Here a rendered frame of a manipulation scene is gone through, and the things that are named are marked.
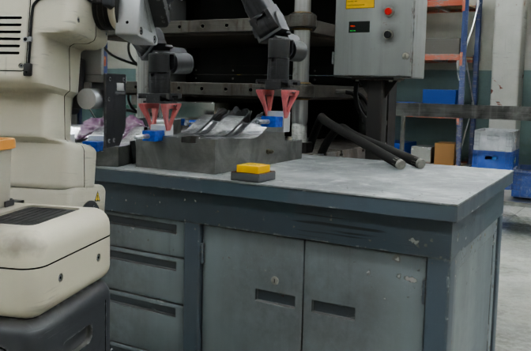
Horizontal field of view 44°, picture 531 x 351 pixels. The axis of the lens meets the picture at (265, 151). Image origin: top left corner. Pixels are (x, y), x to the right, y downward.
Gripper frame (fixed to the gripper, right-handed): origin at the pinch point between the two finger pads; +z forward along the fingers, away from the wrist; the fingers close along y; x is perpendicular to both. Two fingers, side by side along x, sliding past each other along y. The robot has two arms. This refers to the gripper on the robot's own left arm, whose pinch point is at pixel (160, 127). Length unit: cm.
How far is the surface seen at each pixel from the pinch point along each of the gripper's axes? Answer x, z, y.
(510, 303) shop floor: -188, 97, -65
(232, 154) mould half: -6.1, 7.0, -19.0
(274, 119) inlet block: -7.2, -2.5, -31.0
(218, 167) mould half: 0.7, 9.5, -18.9
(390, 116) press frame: -158, 5, -13
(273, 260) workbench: 3.8, 30.9, -36.4
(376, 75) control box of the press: -85, -14, -31
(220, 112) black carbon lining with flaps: -32.6, -2.5, 1.6
